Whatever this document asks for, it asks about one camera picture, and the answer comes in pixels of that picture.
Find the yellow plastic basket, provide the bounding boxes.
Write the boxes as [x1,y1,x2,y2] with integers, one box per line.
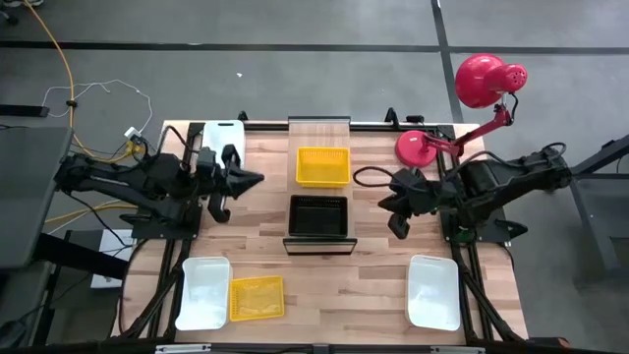
[228,274,286,324]
[295,146,352,190]

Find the gray desk top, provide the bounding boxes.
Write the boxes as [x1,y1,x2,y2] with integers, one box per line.
[0,126,75,270]

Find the black desk beam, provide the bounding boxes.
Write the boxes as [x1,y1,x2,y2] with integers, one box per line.
[33,232,130,281]

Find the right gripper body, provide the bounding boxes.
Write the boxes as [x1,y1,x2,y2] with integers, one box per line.
[405,179,446,217]

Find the dark gray metal stand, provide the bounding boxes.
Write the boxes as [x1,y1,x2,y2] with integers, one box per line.
[569,133,629,287]

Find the black camera cable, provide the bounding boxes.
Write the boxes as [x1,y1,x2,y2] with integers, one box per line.
[161,125,198,158]
[352,165,397,189]

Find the yellow cable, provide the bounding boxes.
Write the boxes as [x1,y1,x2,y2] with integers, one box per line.
[43,199,127,225]
[22,0,146,164]

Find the red desk lamp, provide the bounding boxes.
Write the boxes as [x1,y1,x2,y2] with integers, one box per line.
[395,52,530,169]

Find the person's shoe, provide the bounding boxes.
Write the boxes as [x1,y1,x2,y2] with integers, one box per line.
[4,0,49,12]

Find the black clamp orange tip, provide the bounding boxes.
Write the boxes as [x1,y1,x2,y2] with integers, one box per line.
[528,336,572,349]

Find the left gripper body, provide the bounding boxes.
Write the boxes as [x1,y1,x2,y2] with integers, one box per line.
[195,146,228,198]

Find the flat black bar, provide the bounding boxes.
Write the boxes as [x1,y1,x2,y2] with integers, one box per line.
[0,103,50,119]

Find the wooden shelf black legs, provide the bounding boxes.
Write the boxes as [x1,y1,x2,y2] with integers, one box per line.
[282,115,359,257]

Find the thin white cable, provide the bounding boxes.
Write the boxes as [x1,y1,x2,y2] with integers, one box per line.
[41,78,154,137]

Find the silver metal bracket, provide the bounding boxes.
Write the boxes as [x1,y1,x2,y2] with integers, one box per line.
[154,343,212,354]
[429,346,486,354]

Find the black plastic basket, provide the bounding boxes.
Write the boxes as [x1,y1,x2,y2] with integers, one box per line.
[287,194,350,239]

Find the white plastic basket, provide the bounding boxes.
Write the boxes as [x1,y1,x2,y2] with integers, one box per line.
[174,255,233,332]
[201,119,246,171]
[405,254,462,332]

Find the black metal table frame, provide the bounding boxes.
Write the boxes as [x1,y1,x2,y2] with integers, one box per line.
[111,110,530,354]

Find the white printed box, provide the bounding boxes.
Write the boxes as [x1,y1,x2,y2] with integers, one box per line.
[90,228,138,290]

